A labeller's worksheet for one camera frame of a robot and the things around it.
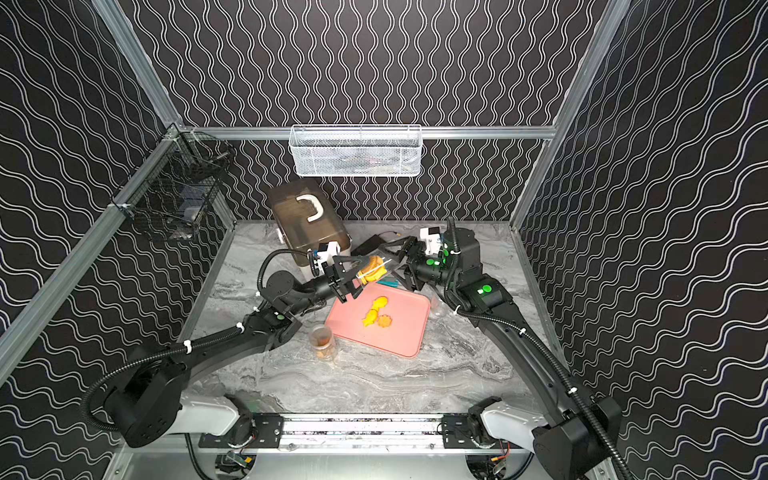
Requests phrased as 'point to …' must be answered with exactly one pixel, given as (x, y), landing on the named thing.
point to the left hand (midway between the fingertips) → (370, 263)
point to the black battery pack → (372, 243)
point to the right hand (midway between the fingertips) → (381, 254)
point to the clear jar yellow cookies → (438, 301)
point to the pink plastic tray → (404, 336)
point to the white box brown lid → (308, 220)
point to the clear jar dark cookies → (322, 343)
